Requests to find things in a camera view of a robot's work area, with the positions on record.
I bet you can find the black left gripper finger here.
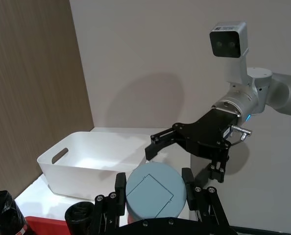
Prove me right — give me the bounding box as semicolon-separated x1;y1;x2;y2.
90;172;127;235

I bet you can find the grey round can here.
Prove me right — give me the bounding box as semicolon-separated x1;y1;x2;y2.
125;163;187;220

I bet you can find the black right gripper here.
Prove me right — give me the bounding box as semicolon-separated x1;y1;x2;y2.
145;109;241;228

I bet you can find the red box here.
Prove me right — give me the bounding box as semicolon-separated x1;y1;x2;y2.
24;215;68;235

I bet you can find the thin cable with silver plug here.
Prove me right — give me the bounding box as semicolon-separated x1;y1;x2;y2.
227;124;253;148

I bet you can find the white plastic bin with handle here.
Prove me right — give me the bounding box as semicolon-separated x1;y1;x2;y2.
37;131;147;203

